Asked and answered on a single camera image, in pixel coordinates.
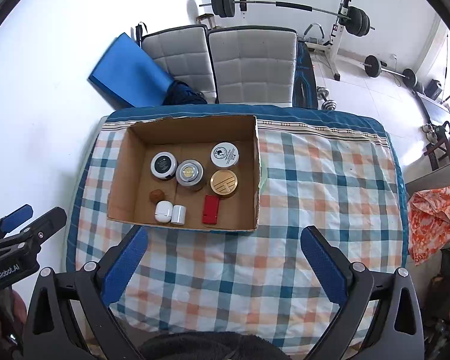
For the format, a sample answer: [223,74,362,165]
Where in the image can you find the open cardboard box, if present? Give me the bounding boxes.
[107,115,261,233]

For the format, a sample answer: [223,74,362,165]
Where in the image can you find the grey quilted cushion left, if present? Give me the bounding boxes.
[141,24,217,104]

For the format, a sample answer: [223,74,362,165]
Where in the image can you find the small barbell on floor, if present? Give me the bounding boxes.
[362,55,418,89]

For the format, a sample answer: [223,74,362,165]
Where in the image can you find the dark wooden chair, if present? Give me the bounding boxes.
[422,122,450,171]

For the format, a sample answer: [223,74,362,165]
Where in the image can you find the chrome dumbbell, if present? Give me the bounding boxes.
[317,87,337,111]

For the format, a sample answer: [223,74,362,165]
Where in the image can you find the grey quilted cushion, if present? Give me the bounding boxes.
[208,26,297,107]
[141,24,217,104]

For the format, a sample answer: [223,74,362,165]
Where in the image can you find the black and white round jar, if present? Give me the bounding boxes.
[150,151,178,180]

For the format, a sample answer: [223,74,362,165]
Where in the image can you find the black blue weight bench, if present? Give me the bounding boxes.
[292,41,318,110]

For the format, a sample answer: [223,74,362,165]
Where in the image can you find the brown walnut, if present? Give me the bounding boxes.
[148,189,166,205]

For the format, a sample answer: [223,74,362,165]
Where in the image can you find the red rectangular case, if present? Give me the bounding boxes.
[202,195,220,225]

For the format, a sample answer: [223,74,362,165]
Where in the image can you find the barbell on rack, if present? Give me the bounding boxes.
[200,0,375,38]

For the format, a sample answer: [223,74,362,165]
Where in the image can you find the white jar with printed lid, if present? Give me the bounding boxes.
[210,141,240,169]

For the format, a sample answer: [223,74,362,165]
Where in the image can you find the small white cylinder bottle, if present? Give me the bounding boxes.
[170,205,187,226]

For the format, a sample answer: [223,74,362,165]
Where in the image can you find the grey quilted cushion right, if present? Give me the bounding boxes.
[208,26,297,107]

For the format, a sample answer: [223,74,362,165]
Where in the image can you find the plaid checkered tablecloth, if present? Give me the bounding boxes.
[65,105,408,355]

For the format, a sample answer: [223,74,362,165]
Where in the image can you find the orange white patterned cloth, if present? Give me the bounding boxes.
[407,186,450,266]

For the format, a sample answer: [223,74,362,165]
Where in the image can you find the dark blue knitted fabric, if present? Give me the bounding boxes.
[162,80,207,106]

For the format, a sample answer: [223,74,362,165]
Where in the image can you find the gold round tin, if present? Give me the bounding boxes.
[209,169,238,197]

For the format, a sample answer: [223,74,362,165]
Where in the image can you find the grey armchair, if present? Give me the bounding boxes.
[406,164,450,198]

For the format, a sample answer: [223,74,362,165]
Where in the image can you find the white earbud case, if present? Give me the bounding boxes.
[154,200,174,224]

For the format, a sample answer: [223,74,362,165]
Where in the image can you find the silver round tin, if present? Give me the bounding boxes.
[175,159,206,191]

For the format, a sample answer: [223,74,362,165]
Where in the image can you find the blue foam mat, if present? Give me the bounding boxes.
[89,33,173,107]

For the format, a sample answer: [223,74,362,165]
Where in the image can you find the person hand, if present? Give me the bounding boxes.
[0,287,26,359]

